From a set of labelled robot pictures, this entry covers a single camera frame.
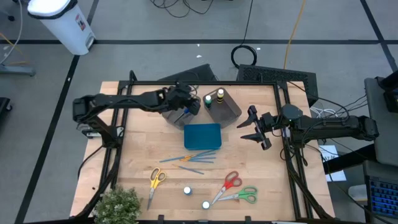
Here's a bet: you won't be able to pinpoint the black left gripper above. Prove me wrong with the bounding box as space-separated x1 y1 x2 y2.
164 81 202 116

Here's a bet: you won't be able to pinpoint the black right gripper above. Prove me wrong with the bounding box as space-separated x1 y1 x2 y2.
236 105 282 151

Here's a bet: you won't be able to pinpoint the blue plastic tray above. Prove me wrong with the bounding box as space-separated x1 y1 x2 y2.
183 123 223 151

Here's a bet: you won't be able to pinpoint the red-handled scissors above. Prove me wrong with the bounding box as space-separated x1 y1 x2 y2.
211 170 243 205

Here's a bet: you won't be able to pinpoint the green-handled scissors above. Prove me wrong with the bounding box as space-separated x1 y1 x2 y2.
217 185 259 205

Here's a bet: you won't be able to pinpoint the yellow-handled scissors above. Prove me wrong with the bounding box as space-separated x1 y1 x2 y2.
146 167 167 211

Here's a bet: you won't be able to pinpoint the grey paint bottle bin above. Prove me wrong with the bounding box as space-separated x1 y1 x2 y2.
202 86 243 129

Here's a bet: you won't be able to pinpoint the black flat panel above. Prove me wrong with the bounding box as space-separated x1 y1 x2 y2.
157 63 219 83

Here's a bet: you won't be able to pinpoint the grey translucent scissors bin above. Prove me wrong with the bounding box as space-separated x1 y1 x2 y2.
160 93 202 131

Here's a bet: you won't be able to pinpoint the black computer case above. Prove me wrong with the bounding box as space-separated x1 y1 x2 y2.
236 63 320 108

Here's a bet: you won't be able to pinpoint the white paper sheet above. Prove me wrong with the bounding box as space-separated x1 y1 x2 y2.
318 144 347 182

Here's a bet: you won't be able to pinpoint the green potted plant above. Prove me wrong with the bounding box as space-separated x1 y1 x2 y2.
92 184 144 224

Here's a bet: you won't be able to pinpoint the grey desk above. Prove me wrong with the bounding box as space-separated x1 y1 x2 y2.
363 76 398 167

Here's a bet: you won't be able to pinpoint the white trash can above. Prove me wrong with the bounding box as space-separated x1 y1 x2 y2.
27 0 96 56

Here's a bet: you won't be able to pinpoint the black desk device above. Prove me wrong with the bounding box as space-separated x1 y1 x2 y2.
375 70 398 113

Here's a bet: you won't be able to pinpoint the blue backlit keyboard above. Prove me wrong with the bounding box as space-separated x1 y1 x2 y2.
368 176 398 219

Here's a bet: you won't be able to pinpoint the grey stand base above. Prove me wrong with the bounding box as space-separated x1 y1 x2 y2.
0 63 36 77

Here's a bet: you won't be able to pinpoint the black cart corner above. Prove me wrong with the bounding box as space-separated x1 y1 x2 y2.
0 96 14 121

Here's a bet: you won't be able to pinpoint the black metal table frame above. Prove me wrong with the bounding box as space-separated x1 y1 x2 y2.
70 70 335 224

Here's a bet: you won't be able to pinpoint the black coiled cable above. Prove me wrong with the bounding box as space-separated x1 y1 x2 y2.
230 0 259 70

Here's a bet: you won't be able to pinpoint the black floor cable tangle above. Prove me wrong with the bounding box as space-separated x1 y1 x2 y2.
148 0 216 19

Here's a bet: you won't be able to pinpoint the yellow power cable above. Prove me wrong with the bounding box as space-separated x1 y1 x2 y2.
282 0 308 70

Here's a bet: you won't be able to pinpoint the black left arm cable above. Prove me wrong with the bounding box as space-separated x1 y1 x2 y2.
76 144 106 180

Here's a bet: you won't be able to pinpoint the grey thin cable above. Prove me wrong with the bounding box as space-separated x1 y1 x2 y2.
0 0 24 65

